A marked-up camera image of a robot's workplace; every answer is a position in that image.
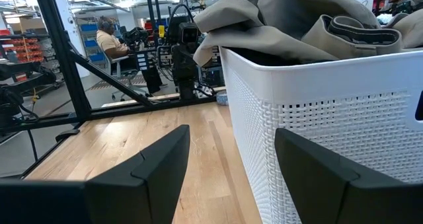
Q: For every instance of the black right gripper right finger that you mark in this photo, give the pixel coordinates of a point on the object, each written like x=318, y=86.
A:
x=347, y=201

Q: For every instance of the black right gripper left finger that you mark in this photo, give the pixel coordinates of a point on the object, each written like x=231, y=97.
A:
x=115, y=201

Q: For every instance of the beige grey trousers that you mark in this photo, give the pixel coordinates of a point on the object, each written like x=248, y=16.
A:
x=281, y=12

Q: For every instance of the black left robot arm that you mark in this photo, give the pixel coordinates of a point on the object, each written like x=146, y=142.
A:
x=187, y=90

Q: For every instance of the yellow tag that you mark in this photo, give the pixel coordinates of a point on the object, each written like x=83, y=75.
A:
x=161, y=31

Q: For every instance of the blue patterned round container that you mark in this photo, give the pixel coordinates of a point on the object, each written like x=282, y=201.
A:
x=222, y=97

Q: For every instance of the white office chair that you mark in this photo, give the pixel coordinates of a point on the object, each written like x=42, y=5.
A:
x=120, y=65

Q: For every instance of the blue storage bins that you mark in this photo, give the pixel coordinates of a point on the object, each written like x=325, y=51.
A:
x=89, y=39

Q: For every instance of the white column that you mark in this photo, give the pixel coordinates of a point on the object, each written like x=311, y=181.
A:
x=74, y=25

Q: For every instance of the white perforated laundry basket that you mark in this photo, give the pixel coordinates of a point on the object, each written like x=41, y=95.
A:
x=330, y=82

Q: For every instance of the black side equipment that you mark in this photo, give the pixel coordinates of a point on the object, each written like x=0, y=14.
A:
x=20, y=82

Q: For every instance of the red bin shelf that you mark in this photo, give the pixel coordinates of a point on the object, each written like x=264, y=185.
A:
x=23, y=49

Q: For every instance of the taupe cloth garment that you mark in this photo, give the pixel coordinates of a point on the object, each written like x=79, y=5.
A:
x=411, y=29

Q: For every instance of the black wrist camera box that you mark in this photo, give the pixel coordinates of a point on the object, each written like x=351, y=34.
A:
x=189, y=32

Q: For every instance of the black rig frame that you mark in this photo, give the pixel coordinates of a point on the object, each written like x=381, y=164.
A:
x=59, y=52

